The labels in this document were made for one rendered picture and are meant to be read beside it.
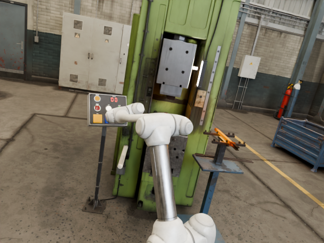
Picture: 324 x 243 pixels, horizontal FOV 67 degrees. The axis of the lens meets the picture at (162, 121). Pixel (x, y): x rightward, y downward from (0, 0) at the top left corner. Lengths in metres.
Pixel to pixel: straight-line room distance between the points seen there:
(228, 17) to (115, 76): 5.44
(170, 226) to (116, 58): 6.54
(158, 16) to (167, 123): 1.36
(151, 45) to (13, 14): 6.46
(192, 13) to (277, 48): 7.72
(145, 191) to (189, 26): 1.68
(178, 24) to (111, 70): 5.25
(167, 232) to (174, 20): 1.82
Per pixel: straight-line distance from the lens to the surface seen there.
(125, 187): 2.88
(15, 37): 8.52
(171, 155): 2.45
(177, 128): 1.34
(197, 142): 2.65
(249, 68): 9.32
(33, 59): 8.42
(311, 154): 5.52
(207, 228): 1.39
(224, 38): 2.51
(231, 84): 9.27
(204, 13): 2.49
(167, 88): 2.32
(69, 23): 7.53
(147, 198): 2.72
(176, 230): 1.29
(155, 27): 2.43
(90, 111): 2.19
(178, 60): 2.29
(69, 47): 7.54
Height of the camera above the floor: 1.69
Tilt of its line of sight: 17 degrees down
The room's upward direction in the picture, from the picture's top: 11 degrees clockwise
